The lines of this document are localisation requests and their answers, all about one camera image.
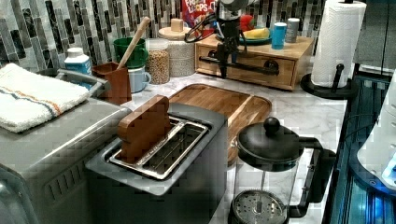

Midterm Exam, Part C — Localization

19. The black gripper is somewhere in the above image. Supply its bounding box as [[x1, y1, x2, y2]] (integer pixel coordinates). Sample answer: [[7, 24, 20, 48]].
[[218, 19, 240, 78]]

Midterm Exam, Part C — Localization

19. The wooden drawer box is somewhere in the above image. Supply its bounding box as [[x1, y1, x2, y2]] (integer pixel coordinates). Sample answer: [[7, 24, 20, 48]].
[[195, 35, 314, 91]]

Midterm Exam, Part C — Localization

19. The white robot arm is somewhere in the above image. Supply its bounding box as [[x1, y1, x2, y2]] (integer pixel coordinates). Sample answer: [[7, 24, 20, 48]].
[[215, 0, 255, 78]]

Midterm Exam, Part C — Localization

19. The blue round plate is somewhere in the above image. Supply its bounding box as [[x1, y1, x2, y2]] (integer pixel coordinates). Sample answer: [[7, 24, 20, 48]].
[[239, 31, 272, 46]]

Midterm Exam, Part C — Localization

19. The yellow toy banana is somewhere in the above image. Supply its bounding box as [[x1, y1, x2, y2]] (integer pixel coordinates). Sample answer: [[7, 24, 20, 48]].
[[244, 28, 270, 39]]

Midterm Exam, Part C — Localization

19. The red toy apple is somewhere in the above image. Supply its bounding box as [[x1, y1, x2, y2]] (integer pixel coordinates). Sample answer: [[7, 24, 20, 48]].
[[240, 15, 254, 32]]

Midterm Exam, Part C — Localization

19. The patterned jar with wooden lid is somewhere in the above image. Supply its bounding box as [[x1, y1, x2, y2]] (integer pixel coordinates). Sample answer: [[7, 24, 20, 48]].
[[159, 19, 195, 77]]

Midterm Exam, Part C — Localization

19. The red Froot Loops box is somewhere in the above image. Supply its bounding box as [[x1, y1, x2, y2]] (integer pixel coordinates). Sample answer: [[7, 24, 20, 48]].
[[181, 0, 216, 41]]

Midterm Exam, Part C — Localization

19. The wooden cutting board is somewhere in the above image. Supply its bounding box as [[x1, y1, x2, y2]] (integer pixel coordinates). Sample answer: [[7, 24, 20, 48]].
[[170, 84, 272, 166]]

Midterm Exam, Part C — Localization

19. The blue cylindrical can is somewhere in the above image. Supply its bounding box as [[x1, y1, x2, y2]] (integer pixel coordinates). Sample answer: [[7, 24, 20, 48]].
[[272, 22, 287, 49]]

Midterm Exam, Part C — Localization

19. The clear jar of grains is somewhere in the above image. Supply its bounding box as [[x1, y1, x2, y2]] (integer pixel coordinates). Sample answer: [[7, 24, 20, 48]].
[[146, 38, 170, 85]]

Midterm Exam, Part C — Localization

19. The grey cylindrical can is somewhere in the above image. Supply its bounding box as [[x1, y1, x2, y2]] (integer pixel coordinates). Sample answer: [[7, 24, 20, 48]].
[[285, 18, 300, 43]]

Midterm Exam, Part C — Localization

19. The wooden spoon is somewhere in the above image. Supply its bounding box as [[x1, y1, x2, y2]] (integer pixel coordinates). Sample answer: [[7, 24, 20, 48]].
[[118, 17, 151, 69]]

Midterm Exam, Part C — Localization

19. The green mug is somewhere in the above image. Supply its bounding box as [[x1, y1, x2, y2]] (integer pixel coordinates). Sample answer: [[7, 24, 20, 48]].
[[113, 37, 149, 69]]

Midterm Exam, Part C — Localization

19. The light blue mug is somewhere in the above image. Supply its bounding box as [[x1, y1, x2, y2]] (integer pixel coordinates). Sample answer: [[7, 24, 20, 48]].
[[128, 66, 151, 93]]

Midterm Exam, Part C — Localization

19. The wooden toy toast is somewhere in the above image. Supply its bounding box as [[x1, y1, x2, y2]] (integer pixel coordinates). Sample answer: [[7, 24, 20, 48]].
[[118, 95, 172, 163]]

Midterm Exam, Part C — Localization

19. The white paper towel roll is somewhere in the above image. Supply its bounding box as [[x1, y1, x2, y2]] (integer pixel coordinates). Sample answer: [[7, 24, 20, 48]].
[[311, 0, 366, 88]]

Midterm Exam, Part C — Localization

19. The brown utensil holder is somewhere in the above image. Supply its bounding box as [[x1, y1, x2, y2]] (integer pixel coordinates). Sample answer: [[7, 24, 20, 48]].
[[92, 62, 132, 105]]

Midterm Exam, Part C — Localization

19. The black paper towel holder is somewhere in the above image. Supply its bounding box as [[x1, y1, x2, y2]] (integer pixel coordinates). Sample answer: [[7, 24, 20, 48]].
[[300, 63, 359, 100]]

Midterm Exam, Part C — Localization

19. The black french press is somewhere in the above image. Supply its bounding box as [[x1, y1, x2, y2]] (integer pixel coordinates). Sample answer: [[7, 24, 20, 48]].
[[228, 117, 336, 224]]

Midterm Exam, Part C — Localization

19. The silver toaster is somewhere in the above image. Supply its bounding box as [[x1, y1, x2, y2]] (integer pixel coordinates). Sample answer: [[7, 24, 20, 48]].
[[86, 103, 228, 224]]

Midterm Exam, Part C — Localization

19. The white blue bottle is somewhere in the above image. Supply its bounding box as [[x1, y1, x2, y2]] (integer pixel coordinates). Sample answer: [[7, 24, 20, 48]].
[[64, 48, 92, 75]]

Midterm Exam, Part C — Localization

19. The white striped towel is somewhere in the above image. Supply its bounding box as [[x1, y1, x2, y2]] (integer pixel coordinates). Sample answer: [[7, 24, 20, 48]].
[[0, 63, 90, 133]]

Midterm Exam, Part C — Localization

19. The silver toaster oven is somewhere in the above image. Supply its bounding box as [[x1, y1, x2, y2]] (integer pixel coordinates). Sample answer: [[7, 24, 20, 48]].
[[0, 69, 130, 224]]

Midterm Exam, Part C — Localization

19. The black cable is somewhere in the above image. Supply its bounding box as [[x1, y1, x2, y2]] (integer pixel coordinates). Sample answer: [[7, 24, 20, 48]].
[[183, 12, 219, 44]]

